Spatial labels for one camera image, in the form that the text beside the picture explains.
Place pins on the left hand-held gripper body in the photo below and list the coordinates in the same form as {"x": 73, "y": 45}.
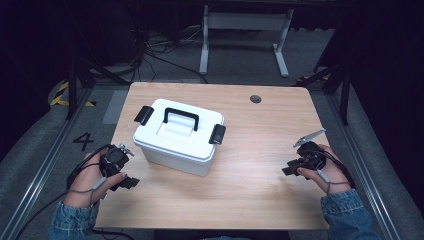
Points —
{"x": 115, "y": 160}

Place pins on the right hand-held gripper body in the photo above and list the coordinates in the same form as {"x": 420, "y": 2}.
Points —
{"x": 311, "y": 155}

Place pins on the white lidded storage box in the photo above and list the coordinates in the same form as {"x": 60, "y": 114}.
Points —
{"x": 181, "y": 146}

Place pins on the person's right hand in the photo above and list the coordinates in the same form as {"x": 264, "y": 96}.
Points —
{"x": 335, "y": 176}

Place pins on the person's left hand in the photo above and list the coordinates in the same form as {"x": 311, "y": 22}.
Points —
{"x": 85, "y": 183}

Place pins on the black tripod stand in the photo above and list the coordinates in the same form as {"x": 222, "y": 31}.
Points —
{"x": 71, "y": 90}
{"x": 345, "y": 93}

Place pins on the grey table grommet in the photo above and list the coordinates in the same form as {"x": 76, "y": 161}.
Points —
{"x": 255, "y": 99}

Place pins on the yellow black floor tape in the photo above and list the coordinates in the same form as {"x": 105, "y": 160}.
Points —
{"x": 60, "y": 100}

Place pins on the metal floor rail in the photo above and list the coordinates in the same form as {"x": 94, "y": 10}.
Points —
{"x": 43, "y": 166}
{"x": 363, "y": 166}

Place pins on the white metal desk frame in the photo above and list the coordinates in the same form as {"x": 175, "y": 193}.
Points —
{"x": 246, "y": 21}

